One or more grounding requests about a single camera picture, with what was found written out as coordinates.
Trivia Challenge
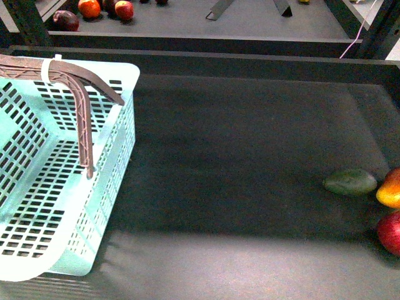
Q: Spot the brown ribbed basket handle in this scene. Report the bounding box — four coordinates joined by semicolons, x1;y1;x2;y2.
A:
1;63;94;179

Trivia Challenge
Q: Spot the brown smooth basket handle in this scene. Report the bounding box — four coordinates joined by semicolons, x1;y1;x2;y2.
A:
1;54;124;106

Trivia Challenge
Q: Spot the light teal plastic basket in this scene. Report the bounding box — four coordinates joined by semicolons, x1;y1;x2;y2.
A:
1;59;140;281

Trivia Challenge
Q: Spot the red yellow apple on shelf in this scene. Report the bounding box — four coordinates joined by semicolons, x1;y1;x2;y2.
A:
114;1;134;21

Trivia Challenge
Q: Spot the green avocado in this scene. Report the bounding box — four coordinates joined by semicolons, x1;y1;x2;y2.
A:
322;168;378;196

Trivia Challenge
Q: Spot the dark shelf tray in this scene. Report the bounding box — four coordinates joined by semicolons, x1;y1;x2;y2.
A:
46;1;363;58

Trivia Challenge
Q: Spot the dark fruit at top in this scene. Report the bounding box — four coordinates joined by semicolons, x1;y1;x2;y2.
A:
102;0;119;14

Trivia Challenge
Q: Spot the white zip tie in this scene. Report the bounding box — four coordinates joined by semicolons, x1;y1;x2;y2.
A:
40;54;62;84

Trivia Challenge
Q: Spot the orange fruit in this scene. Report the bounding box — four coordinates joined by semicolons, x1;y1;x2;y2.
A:
78;0;101;19

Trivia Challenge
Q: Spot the dark purple fruit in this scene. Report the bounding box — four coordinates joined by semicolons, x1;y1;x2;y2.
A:
52;10;79;32

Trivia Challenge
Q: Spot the yellow red mango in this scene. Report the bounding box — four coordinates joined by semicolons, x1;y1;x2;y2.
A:
376;167;399;209

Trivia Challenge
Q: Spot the grey metal bracket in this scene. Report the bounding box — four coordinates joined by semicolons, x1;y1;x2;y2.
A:
206;0;234;21

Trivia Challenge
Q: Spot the dark metal bracket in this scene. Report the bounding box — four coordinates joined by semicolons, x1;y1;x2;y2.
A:
274;0;293;18

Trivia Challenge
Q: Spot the white cable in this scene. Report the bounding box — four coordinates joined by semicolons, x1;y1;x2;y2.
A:
339;0;379;59

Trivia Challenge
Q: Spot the black shelf post right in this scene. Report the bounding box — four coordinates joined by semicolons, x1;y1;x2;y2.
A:
356;0;399;60

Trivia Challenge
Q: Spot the black shelf post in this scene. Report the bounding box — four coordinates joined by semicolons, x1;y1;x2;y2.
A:
3;0;53;47
356;0;399;60

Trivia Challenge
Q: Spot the black shelf post left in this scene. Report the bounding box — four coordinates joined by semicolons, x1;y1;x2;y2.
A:
3;0;53;47

